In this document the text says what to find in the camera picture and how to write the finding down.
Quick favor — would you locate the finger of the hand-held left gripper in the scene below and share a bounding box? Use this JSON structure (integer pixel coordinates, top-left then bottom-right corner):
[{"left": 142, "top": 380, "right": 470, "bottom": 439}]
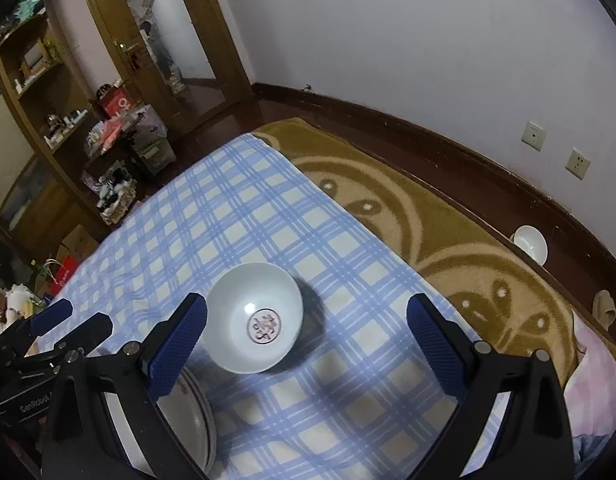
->
[
  {"left": 0, "top": 299, "right": 74, "bottom": 348},
  {"left": 48, "top": 312, "right": 114, "bottom": 361}
]

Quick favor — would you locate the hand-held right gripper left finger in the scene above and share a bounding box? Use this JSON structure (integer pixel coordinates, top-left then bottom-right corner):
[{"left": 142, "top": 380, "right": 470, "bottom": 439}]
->
[{"left": 40, "top": 292, "right": 208, "bottom": 480}]

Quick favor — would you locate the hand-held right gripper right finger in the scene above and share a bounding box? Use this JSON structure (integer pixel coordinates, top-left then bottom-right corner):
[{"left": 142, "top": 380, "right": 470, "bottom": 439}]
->
[{"left": 407, "top": 294, "right": 574, "bottom": 480}]

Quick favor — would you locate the white bowl with round emblem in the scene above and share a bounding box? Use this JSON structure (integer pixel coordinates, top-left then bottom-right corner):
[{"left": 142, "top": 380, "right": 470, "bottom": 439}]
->
[{"left": 207, "top": 262, "right": 305, "bottom": 374}]

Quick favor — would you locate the white spiky plush toy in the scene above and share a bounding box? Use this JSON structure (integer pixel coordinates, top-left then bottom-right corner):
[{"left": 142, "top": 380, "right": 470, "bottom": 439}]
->
[{"left": 4, "top": 284, "right": 41, "bottom": 313}]

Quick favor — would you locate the red paper bag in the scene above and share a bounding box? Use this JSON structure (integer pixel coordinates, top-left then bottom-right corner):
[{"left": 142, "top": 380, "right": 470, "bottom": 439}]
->
[{"left": 47, "top": 257, "right": 83, "bottom": 297}]

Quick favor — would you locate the cardboard box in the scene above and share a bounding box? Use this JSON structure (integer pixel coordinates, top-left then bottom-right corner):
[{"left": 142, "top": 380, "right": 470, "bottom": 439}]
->
[{"left": 53, "top": 224, "right": 100, "bottom": 271}]

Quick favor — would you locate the wooden wardrobe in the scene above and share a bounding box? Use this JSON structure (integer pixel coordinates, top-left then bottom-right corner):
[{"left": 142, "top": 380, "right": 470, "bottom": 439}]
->
[{"left": 0, "top": 95, "right": 109, "bottom": 266}]

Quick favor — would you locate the wicker basket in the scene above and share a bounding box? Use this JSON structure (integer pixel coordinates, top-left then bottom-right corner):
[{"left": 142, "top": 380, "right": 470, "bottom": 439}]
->
[{"left": 97, "top": 170, "right": 142, "bottom": 224}]

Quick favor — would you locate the small plain white bowl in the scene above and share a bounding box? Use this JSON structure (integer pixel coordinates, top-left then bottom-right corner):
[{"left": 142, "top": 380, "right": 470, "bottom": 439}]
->
[{"left": 509, "top": 225, "right": 549, "bottom": 266}]

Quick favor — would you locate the blue plaid cloth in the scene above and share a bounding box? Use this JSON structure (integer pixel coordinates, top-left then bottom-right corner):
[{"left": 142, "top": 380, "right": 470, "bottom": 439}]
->
[{"left": 38, "top": 132, "right": 494, "bottom": 480}]

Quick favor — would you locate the pink bed sheet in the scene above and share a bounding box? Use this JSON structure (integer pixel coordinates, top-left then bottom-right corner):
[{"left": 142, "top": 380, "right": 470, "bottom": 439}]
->
[{"left": 563, "top": 317, "right": 616, "bottom": 466}]

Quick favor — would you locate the beige slipper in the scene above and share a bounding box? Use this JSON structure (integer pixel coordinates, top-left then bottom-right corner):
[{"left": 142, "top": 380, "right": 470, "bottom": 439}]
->
[{"left": 592, "top": 289, "right": 616, "bottom": 332}]

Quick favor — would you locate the clear plastic storage box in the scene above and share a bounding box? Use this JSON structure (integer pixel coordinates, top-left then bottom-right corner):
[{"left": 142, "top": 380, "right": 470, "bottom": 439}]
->
[{"left": 133, "top": 105, "right": 178, "bottom": 177}]

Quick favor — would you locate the small black side table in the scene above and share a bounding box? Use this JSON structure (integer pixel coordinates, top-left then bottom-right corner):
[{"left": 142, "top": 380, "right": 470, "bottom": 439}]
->
[{"left": 83, "top": 125, "right": 154, "bottom": 181}]

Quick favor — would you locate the pink plastic bag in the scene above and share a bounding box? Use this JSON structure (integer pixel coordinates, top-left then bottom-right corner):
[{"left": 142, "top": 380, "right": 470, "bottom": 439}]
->
[{"left": 100, "top": 110, "right": 139, "bottom": 153}]

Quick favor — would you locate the red gift box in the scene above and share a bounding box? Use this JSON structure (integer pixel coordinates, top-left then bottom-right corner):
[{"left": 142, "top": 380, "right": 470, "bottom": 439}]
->
[{"left": 99, "top": 84, "right": 135, "bottom": 117}]

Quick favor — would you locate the wooden corner shelf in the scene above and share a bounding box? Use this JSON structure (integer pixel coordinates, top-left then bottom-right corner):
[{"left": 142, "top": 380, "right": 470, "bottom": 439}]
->
[{"left": 0, "top": 7, "right": 106, "bottom": 233}]

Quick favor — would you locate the wooden door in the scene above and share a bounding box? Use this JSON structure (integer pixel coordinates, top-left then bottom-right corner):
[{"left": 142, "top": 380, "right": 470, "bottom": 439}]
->
[{"left": 80, "top": 0, "right": 253, "bottom": 137}]

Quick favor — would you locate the white power wall socket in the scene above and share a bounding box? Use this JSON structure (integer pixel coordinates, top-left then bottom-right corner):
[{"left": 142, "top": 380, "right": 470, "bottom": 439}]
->
[{"left": 565, "top": 147, "right": 592, "bottom": 180}]

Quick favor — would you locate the white coaxial wall socket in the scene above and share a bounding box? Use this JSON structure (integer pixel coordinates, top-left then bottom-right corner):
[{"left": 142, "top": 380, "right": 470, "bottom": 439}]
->
[{"left": 520, "top": 120, "right": 547, "bottom": 152}]

